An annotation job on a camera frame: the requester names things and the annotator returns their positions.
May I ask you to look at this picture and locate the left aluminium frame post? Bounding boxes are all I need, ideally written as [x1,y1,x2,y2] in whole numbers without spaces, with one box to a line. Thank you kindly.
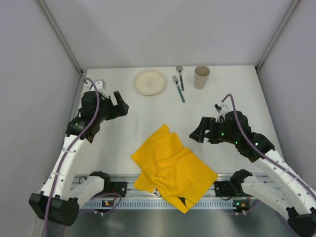
[35,0,83,75]

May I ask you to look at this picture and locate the aluminium frame post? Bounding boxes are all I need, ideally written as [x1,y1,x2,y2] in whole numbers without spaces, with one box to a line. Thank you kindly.
[35,0,83,75]
[255,0,302,72]

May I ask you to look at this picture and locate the beige cup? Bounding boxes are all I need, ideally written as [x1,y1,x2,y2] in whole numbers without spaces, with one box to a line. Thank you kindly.
[194,66,210,89]

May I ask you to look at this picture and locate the right aluminium frame post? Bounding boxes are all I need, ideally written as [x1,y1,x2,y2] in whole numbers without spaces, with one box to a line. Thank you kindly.
[255,0,302,72]

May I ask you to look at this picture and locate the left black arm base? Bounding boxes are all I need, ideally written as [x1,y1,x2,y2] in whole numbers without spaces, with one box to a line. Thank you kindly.
[97,178,127,197]

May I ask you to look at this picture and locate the aluminium mounting rail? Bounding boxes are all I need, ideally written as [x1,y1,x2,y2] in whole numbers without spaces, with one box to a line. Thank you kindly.
[74,174,272,198]

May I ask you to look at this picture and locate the spoon with teal handle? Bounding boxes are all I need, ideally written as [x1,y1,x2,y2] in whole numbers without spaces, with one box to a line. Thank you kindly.
[176,66,184,91]

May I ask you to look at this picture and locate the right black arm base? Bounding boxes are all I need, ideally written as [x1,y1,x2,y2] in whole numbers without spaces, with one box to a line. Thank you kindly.
[214,181,248,200]

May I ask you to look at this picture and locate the slotted grey cable duct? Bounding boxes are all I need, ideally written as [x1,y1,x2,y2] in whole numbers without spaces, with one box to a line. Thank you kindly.
[82,199,250,211]

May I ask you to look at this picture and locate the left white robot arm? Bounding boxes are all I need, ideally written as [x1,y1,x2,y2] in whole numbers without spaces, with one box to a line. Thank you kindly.
[29,90,129,227]

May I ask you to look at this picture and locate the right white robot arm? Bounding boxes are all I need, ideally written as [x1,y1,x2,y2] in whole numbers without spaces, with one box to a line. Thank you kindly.
[189,111,316,237]

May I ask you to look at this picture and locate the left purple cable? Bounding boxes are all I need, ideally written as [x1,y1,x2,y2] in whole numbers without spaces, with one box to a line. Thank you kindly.
[40,78,123,237]

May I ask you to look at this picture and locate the fork with teal handle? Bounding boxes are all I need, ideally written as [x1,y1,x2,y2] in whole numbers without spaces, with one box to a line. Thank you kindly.
[172,76,185,103]

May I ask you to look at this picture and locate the cream round plate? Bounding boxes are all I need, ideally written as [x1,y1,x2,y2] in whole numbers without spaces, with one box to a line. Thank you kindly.
[133,69,167,96]

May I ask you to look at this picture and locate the yellow cartoon cloth placemat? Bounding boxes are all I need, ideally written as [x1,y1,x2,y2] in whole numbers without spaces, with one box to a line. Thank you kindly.
[131,124,218,214]

